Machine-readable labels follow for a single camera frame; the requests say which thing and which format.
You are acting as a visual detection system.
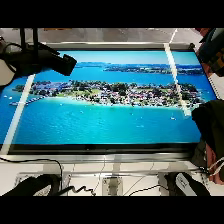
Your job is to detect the dark green pants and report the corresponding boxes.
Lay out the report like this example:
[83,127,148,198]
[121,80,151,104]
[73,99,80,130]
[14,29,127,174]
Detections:
[191,99,224,162]

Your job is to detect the heap of clothes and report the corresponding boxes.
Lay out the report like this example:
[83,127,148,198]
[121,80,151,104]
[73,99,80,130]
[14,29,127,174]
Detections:
[196,27,224,78]

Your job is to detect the pink garment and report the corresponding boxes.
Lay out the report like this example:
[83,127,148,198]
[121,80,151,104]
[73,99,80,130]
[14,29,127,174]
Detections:
[204,142,224,186]

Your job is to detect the silver frame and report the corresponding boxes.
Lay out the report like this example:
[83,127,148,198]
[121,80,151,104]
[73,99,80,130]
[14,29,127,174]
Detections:
[0,40,214,197]

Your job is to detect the black cable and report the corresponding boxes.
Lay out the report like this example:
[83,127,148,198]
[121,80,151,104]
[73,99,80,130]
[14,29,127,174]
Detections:
[0,156,65,188]
[127,184,168,197]
[55,184,98,197]

